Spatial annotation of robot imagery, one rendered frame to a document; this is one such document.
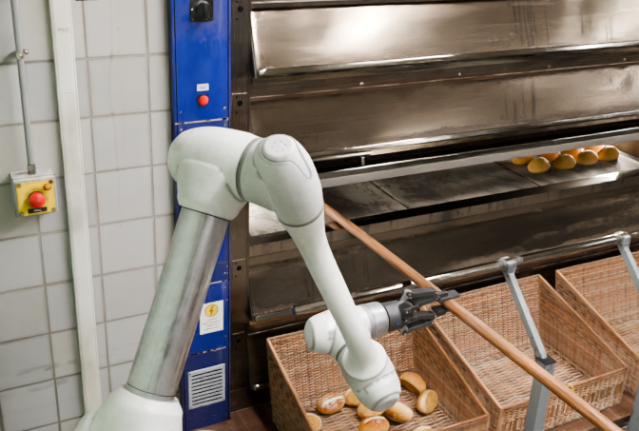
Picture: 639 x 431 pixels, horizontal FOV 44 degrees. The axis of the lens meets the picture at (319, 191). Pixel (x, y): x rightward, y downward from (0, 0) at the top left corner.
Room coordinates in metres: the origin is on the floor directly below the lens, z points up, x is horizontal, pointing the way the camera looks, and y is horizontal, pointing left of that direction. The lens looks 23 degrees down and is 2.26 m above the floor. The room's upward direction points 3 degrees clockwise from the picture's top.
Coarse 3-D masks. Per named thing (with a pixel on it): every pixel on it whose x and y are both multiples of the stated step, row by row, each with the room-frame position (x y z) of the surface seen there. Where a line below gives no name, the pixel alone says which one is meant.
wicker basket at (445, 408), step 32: (288, 352) 2.14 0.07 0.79; (416, 352) 2.31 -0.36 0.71; (288, 384) 1.96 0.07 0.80; (448, 384) 2.14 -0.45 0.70; (288, 416) 1.96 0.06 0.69; (320, 416) 2.09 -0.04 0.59; (352, 416) 2.10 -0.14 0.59; (384, 416) 2.10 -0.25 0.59; (416, 416) 2.11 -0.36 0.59; (448, 416) 2.11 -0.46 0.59; (480, 416) 1.94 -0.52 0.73
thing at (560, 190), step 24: (504, 192) 2.65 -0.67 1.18; (528, 192) 2.66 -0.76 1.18; (552, 192) 2.69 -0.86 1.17; (576, 192) 2.74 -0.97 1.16; (384, 216) 2.39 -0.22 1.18; (408, 216) 2.40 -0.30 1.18; (432, 216) 2.44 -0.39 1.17; (456, 216) 2.49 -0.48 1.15; (264, 240) 2.17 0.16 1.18; (288, 240) 2.19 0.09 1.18; (336, 240) 2.27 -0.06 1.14
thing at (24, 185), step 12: (48, 168) 1.85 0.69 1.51; (12, 180) 1.77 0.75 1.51; (24, 180) 1.78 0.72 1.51; (36, 180) 1.79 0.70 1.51; (48, 180) 1.80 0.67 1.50; (12, 192) 1.79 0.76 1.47; (24, 192) 1.77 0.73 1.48; (48, 192) 1.80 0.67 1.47; (24, 204) 1.77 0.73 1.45; (48, 204) 1.80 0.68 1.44; (24, 216) 1.77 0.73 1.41
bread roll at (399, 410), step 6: (390, 408) 2.08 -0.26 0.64; (396, 408) 2.07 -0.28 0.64; (402, 408) 2.07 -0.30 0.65; (408, 408) 2.08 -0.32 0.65; (390, 414) 2.07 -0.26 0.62; (396, 414) 2.06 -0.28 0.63; (402, 414) 2.06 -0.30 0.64; (408, 414) 2.06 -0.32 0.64; (396, 420) 2.06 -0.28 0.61; (402, 420) 2.05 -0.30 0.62; (408, 420) 2.06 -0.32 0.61
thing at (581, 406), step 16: (352, 224) 2.25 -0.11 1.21; (368, 240) 2.15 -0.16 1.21; (384, 256) 2.06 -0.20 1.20; (400, 272) 1.99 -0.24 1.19; (416, 272) 1.95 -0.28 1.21; (448, 304) 1.80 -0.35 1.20; (464, 320) 1.73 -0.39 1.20; (496, 336) 1.65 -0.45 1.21; (512, 352) 1.59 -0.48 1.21; (528, 368) 1.53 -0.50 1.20; (544, 384) 1.48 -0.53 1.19; (560, 384) 1.46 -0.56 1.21; (576, 400) 1.41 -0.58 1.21; (592, 416) 1.36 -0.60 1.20
